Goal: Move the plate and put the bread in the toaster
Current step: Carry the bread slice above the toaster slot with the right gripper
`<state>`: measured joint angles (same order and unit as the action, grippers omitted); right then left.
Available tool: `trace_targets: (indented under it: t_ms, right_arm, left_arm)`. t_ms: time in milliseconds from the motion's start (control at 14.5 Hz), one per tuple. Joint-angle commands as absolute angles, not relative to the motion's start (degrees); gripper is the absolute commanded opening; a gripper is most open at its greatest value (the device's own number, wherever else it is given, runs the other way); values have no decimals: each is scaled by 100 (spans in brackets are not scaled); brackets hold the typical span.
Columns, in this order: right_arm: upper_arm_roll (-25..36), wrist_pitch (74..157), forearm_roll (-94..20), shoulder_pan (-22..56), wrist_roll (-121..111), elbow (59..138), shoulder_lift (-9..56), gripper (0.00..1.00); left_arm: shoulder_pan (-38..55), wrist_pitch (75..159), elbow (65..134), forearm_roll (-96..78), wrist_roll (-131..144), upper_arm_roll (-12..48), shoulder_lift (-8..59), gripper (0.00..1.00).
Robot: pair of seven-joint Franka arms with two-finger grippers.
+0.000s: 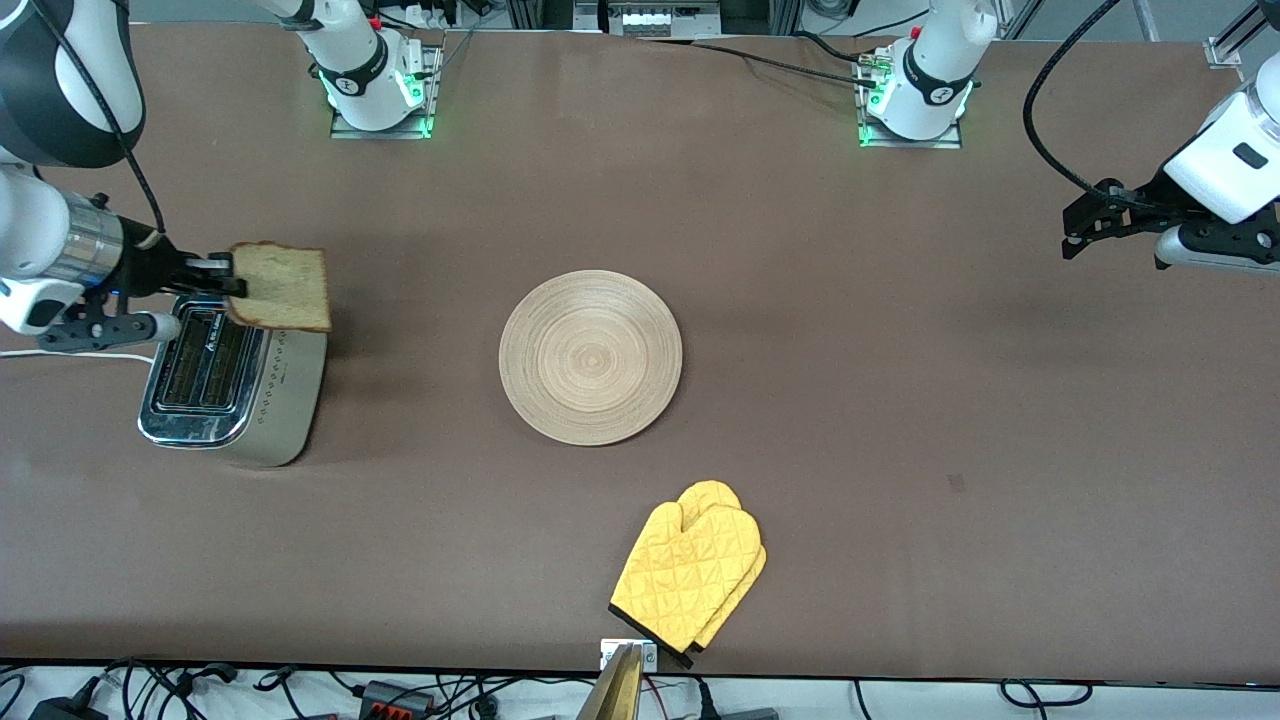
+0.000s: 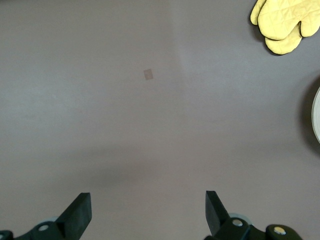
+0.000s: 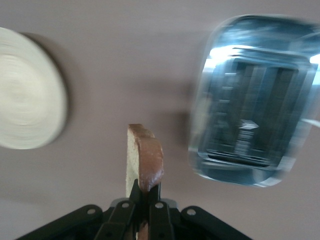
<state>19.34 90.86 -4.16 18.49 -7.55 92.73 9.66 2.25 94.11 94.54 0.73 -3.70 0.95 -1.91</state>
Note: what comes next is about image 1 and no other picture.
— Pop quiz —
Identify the slice of brown-crust bread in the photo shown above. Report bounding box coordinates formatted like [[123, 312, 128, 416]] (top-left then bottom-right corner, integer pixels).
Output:
[[224, 241, 334, 335]]

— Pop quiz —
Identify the round light wooden plate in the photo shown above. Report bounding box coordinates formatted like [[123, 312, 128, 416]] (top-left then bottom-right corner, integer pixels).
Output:
[[498, 269, 685, 448]]

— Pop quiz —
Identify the chrome two-slot toaster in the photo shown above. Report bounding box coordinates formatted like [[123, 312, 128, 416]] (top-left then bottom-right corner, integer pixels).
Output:
[[137, 295, 329, 469]]

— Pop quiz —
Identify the black adapter with red plugs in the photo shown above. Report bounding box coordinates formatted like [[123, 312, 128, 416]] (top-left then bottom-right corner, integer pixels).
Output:
[[358, 680, 438, 720]]

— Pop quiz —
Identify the yellow quilted oven mitt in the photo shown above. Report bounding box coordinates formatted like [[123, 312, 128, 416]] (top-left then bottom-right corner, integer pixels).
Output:
[[609, 500, 764, 657], [676, 480, 769, 670]]

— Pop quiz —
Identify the white power strip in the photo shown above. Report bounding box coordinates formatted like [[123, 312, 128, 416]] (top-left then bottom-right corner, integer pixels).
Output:
[[598, 0, 723, 37]]

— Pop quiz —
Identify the thick black left arm hose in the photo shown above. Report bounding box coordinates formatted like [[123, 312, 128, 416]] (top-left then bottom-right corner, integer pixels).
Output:
[[1023, 0, 1131, 196]]

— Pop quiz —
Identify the white toaster power cable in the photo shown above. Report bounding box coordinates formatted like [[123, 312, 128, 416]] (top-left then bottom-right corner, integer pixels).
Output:
[[0, 347, 157, 365]]

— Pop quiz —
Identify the aluminium corner bracket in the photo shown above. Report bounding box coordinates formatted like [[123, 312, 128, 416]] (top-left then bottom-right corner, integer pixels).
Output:
[[1204, 0, 1280, 70]]

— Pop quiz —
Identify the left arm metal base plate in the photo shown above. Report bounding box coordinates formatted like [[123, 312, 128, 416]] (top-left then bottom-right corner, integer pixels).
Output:
[[856, 48, 969, 152]]

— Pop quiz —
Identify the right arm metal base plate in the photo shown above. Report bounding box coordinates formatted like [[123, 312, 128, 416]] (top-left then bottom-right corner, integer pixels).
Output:
[[329, 42, 444, 141]]

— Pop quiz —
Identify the thin black table cable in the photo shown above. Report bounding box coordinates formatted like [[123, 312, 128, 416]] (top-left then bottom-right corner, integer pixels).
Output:
[[688, 32, 883, 89]]

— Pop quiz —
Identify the metal front camera mount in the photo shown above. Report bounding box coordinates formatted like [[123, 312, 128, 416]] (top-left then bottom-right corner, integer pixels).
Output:
[[575, 638, 661, 720]]

